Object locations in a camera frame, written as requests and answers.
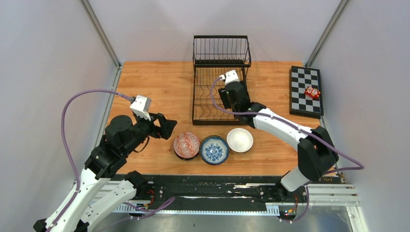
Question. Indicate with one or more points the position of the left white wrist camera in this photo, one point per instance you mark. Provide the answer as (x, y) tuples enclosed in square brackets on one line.
[(140, 106)]

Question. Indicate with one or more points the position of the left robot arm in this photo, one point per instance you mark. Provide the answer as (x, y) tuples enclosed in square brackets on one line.
[(122, 137)]

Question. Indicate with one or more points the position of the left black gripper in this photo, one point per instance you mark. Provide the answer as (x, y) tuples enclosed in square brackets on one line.
[(167, 125)]

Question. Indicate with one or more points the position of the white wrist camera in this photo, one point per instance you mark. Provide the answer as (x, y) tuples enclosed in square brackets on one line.
[(230, 77), (140, 106)]

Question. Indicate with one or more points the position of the white orange bowl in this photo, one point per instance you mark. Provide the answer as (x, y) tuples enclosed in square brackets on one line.
[(239, 140)]

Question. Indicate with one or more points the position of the small red toy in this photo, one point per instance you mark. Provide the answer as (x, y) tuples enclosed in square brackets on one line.
[(312, 92)]

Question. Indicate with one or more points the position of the black wire dish rack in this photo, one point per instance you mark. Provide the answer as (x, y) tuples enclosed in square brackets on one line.
[(213, 56)]

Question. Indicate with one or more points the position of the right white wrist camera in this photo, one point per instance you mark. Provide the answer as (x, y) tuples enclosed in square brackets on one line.
[(230, 77)]

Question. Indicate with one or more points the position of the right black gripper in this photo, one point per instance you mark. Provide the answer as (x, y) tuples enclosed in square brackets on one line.
[(224, 97)]

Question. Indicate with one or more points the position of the blue floral bowl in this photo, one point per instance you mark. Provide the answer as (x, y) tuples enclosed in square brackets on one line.
[(214, 150)]

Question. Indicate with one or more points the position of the red patterned bowl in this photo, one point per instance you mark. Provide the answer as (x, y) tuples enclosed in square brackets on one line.
[(186, 146)]

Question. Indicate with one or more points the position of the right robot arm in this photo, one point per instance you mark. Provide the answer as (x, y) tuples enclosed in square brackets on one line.
[(316, 154)]

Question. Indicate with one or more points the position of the black white checkerboard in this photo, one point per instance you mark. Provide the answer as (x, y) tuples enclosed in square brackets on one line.
[(300, 104)]

